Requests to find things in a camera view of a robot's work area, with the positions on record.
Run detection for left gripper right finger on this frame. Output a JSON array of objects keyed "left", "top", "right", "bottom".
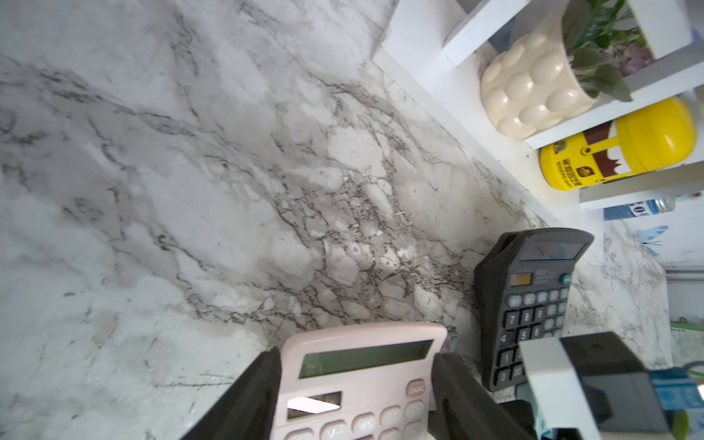
[{"left": 428, "top": 353, "right": 535, "bottom": 439}]

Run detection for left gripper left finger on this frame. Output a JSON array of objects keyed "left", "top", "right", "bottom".
[{"left": 183, "top": 348, "right": 282, "bottom": 440}]

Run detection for pink calculator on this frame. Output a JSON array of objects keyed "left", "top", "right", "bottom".
[{"left": 271, "top": 322, "right": 447, "bottom": 440}]

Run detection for black calculator at back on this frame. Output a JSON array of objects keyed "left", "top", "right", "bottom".
[{"left": 474, "top": 227, "right": 594, "bottom": 392}]

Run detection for green framed card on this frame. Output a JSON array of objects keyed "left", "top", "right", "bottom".
[{"left": 670, "top": 320, "right": 704, "bottom": 333}]

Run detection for blue can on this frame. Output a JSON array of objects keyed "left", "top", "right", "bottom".
[{"left": 603, "top": 197, "right": 677, "bottom": 221}]

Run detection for yellow plastic jar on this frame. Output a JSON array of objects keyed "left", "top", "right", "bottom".
[{"left": 539, "top": 97, "right": 697, "bottom": 191}]

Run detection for cream bubble plant pot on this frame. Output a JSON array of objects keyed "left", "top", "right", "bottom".
[{"left": 480, "top": 1, "right": 655, "bottom": 139}]

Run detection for white wooden riser shelf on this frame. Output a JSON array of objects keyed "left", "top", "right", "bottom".
[{"left": 372, "top": 0, "right": 704, "bottom": 265}]

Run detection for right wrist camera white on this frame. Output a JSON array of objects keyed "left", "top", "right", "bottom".
[{"left": 520, "top": 332, "right": 703, "bottom": 439}]

